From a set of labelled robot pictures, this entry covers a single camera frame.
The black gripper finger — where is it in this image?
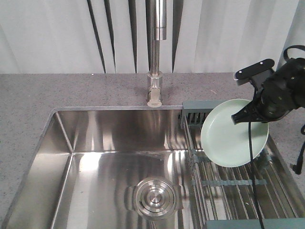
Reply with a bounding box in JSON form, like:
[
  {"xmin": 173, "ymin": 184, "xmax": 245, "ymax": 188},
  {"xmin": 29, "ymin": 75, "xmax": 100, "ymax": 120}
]
[{"xmin": 231, "ymin": 101, "xmax": 262, "ymax": 125}]

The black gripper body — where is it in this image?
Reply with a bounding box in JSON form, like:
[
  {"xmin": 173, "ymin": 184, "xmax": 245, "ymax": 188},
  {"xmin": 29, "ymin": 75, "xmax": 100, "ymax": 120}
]
[{"xmin": 255, "ymin": 58, "xmax": 305, "ymax": 122}]

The light green round plate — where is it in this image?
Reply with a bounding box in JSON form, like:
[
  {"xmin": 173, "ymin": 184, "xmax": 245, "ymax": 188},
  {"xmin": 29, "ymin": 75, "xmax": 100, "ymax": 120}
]
[{"xmin": 200, "ymin": 98, "xmax": 270, "ymax": 168}]

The round steel sink drain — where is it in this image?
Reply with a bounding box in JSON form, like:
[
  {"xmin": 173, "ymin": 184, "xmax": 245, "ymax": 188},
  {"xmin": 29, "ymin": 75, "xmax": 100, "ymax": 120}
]
[{"xmin": 132, "ymin": 177, "xmax": 180, "ymax": 221}]

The stainless steel faucet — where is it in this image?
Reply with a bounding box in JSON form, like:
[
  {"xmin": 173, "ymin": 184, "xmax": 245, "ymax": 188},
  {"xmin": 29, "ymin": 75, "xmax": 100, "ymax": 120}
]
[{"xmin": 146, "ymin": 0, "xmax": 167, "ymax": 108}]

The stainless steel sink basin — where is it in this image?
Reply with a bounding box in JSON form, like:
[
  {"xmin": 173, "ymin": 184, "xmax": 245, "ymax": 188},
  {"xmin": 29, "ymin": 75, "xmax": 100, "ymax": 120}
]
[{"xmin": 3, "ymin": 107, "xmax": 201, "ymax": 229}]

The white pleated curtain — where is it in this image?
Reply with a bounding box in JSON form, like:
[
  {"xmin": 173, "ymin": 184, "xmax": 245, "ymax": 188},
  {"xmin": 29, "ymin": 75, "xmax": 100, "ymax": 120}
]
[{"xmin": 0, "ymin": 0, "xmax": 305, "ymax": 73}]

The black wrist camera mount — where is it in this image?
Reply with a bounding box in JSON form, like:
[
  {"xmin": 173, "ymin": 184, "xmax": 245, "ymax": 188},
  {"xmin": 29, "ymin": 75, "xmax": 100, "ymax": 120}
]
[{"xmin": 234, "ymin": 59, "xmax": 275, "ymax": 89}]

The grey wire dish rack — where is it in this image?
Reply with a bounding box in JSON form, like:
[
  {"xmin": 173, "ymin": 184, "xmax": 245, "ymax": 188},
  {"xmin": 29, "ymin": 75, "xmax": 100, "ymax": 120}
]
[{"xmin": 180, "ymin": 100, "xmax": 305, "ymax": 229}]

